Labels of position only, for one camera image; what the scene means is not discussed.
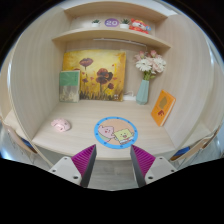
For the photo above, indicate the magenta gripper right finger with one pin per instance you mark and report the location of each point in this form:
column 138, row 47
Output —
column 148, row 168

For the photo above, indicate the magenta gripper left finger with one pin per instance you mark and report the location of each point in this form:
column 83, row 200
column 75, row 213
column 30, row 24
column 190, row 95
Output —
column 76, row 169

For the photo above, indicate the round cartoon mouse pad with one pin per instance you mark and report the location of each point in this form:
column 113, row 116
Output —
column 115, row 132

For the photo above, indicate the orange book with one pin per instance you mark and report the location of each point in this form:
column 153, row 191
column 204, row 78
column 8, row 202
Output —
column 162, row 107

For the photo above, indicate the wooden chair left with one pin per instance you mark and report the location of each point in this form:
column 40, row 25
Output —
column 24, row 145

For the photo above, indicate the white power strip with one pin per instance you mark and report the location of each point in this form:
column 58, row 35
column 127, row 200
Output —
column 129, row 98

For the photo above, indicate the teal geometric vase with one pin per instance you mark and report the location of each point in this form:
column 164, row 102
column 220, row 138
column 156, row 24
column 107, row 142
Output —
column 142, row 94

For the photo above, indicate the green covered book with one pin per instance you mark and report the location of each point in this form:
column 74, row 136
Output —
column 69, row 83

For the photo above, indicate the wooden desk hutch shelf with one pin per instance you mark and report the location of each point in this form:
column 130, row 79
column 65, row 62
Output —
column 37, row 61

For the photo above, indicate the yellow poppy flower painting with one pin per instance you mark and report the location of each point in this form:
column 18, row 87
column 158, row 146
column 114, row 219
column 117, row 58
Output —
column 102, row 72

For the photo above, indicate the pink white flower bouquet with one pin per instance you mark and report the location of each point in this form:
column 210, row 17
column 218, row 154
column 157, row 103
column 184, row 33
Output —
column 150, row 63

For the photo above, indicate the red plush toy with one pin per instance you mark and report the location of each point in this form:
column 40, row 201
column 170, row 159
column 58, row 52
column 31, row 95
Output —
column 138, row 25

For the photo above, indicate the small potted plant right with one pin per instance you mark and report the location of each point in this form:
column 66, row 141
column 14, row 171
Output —
column 124, row 23

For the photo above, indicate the small potted plant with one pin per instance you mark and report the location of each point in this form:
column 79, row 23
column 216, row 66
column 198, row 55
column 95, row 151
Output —
column 124, row 23
column 95, row 23

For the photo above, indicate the small potted plant left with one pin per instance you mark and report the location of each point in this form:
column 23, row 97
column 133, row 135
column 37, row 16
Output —
column 95, row 23

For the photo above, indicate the purple round number sign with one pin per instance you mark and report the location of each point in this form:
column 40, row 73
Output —
column 111, row 22

